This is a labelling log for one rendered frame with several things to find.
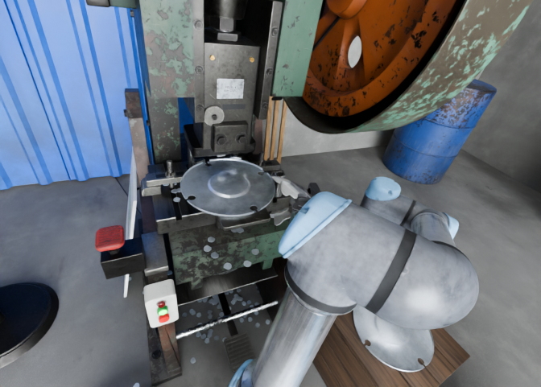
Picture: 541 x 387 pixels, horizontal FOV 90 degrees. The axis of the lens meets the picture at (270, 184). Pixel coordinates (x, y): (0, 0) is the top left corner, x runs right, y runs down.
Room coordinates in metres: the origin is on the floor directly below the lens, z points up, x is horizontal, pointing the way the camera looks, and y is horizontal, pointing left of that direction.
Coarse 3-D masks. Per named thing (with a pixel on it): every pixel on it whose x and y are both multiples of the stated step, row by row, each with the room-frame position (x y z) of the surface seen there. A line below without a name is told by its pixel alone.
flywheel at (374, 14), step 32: (352, 0) 0.89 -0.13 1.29; (384, 0) 0.84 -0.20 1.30; (416, 0) 0.75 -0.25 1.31; (448, 0) 0.64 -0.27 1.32; (320, 32) 1.05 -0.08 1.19; (352, 32) 0.91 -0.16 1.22; (384, 32) 0.81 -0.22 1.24; (416, 32) 0.68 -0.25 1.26; (320, 64) 1.01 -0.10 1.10; (384, 64) 0.77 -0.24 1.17; (416, 64) 0.65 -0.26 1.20; (320, 96) 0.92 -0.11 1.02; (352, 96) 0.79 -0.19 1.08; (384, 96) 0.70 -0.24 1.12
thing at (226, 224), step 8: (256, 208) 0.58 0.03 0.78; (264, 208) 0.59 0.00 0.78; (216, 216) 0.61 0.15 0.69; (224, 216) 0.53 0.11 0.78; (240, 216) 0.54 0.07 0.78; (248, 216) 0.54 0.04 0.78; (256, 216) 0.55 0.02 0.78; (264, 216) 0.55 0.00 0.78; (216, 224) 0.61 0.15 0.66; (224, 224) 0.50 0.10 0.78; (232, 224) 0.50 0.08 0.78; (240, 224) 0.51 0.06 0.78; (248, 224) 0.52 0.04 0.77
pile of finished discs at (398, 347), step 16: (368, 320) 0.56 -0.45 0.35; (384, 320) 0.56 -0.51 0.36; (368, 336) 0.50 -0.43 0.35; (384, 336) 0.50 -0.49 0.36; (400, 336) 0.51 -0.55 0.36; (416, 336) 0.53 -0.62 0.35; (384, 352) 0.45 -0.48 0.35; (400, 352) 0.46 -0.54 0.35; (416, 352) 0.47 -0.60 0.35; (432, 352) 0.48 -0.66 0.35; (400, 368) 0.41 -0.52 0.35; (416, 368) 0.42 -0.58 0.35
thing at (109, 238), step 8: (104, 232) 0.43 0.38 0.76; (112, 232) 0.43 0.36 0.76; (120, 232) 0.43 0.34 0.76; (96, 240) 0.40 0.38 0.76; (104, 240) 0.40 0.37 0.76; (112, 240) 0.41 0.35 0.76; (120, 240) 0.41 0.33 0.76; (96, 248) 0.38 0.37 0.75; (104, 248) 0.38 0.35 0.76; (112, 248) 0.39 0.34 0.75
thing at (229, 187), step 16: (224, 160) 0.80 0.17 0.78; (240, 160) 0.81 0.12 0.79; (192, 176) 0.68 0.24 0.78; (208, 176) 0.69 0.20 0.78; (224, 176) 0.70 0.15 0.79; (240, 176) 0.71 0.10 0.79; (256, 176) 0.74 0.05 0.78; (192, 192) 0.60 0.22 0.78; (208, 192) 0.61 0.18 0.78; (224, 192) 0.62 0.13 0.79; (240, 192) 0.63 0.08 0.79; (256, 192) 0.65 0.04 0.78; (272, 192) 0.67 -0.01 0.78; (208, 208) 0.55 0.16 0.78; (224, 208) 0.56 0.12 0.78; (240, 208) 0.57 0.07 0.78
